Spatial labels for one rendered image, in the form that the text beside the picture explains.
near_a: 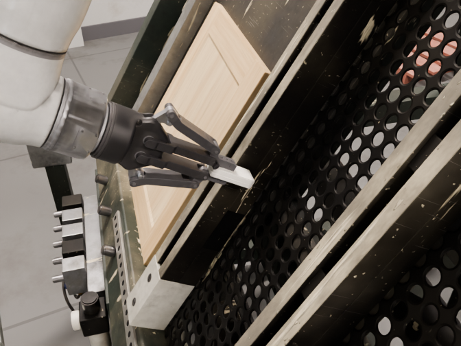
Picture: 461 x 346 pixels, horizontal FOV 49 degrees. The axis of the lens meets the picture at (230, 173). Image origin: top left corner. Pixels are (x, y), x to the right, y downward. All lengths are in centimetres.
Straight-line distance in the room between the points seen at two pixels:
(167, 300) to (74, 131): 42
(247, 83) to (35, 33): 46
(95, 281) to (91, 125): 73
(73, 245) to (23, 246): 120
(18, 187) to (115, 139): 230
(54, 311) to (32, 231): 52
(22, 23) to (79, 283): 88
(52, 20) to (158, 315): 58
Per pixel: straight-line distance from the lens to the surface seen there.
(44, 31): 57
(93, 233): 142
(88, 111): 61
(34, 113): 60
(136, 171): 70
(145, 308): 94
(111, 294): 115
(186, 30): 130
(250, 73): 93
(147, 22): 154
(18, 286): 239
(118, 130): 63
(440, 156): 49
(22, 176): 299
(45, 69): 59
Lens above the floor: 170
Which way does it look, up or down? 37 degrees down
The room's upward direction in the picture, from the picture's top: straight up
